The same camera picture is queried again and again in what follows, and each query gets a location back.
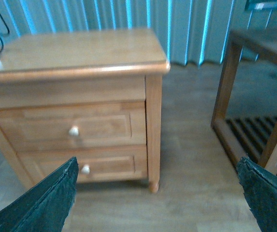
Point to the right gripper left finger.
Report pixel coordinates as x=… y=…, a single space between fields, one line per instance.
x=45 y=206

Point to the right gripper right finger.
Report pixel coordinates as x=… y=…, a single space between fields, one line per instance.
x=260 y=192

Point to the wooden drawer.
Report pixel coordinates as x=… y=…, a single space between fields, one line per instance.
x=100 y=125
x=106 y=164

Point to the lower drawer round knob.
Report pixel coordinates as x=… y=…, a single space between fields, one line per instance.
x=85 y=169

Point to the drawer round knob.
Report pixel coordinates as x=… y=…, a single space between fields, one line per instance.
x=85 y=169
x=74 y=131

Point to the upper drawer round knob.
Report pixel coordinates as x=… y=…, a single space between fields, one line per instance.
x=74 y=131

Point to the wooden nightstand cabinet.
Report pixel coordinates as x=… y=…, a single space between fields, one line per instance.
x=87 y=67

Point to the dark wooden side table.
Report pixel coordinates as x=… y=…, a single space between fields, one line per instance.
x=245 y=113

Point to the light green curtain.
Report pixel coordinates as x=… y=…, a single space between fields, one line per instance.
x=189 y=30

